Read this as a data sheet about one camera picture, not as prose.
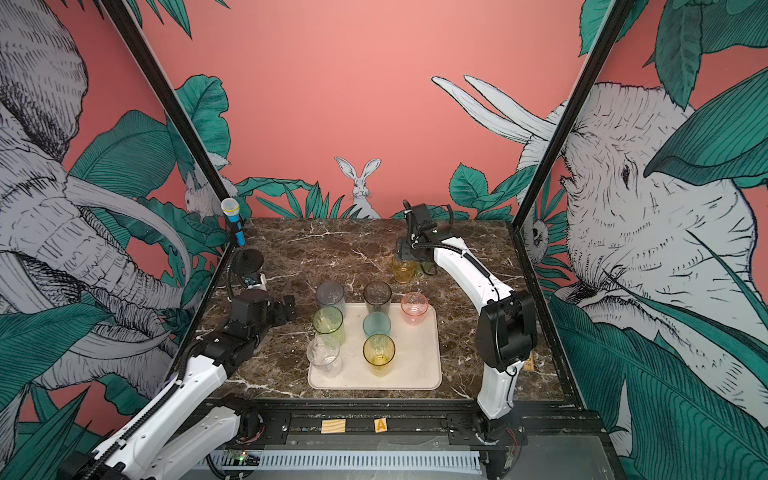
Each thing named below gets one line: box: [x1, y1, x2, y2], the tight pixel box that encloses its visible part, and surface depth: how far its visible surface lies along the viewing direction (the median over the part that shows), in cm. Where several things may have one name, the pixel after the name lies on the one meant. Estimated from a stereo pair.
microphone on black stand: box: [221, 198, 265, 277], surface depth 97 cm
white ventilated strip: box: [207, 452, 483, 470], surface depth 71 cm
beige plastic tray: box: [308, 303, 443, 391], surface depth 85 cm
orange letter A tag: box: [374, 418, 388, 433], surface depth 76 cm
